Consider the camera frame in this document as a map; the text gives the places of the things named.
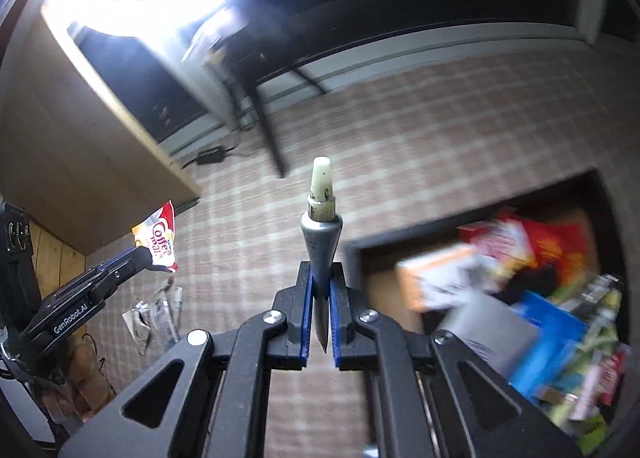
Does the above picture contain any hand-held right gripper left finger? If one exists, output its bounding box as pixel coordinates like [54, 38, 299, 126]
[60, 262, 314, 458]

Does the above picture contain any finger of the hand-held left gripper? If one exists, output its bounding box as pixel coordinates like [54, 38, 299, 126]
[82, 245, 157, 301]

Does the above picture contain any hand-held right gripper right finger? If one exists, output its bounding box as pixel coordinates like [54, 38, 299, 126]
[327, 262, 586, 458]

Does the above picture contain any red white creamer packet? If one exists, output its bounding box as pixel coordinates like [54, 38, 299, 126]
[131, 200, 180, 273]

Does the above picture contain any dark storage box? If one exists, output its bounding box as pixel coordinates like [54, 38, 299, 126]
[345, 168, 628, 456]

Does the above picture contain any silver tube with white cap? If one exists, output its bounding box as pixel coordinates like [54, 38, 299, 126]
[300, 157, 344, 354]

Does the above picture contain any clear plastic packet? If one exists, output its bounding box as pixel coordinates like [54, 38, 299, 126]
[122, 283, 184, 355]

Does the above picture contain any brown cloth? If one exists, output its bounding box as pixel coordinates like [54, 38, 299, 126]
[62, 338, 118, 416]

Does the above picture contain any orange white carton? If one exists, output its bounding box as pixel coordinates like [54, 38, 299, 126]
[395, 244, 493, 311]

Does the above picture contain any wooden desk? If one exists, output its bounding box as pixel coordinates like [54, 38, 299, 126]
[0, 0, 202, 259]

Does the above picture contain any black power adapter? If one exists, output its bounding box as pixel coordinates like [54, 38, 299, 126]
[196, 147, 226, 167]

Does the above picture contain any grey box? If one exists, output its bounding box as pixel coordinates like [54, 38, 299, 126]
[434, 295, 541, 381]

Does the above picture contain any red white carton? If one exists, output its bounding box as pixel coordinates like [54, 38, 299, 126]
[457, 218, 532, 266]

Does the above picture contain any plaid beige carpet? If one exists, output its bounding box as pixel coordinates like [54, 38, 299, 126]
[85, 50, 621, 458]

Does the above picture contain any blue packet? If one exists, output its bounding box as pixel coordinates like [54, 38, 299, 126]
[509, 290, 590, 398]

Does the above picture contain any red snack packet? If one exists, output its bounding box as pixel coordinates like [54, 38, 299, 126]
[520, 219, 597, 269]

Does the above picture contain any green packet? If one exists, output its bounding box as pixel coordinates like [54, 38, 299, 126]
[575, 288, 626, 389]

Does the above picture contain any pink packet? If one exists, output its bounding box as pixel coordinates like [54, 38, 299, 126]
[567, 343, 632, 421]

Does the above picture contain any black power cable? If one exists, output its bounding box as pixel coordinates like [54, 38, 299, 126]
[181, 125, 258, 169]

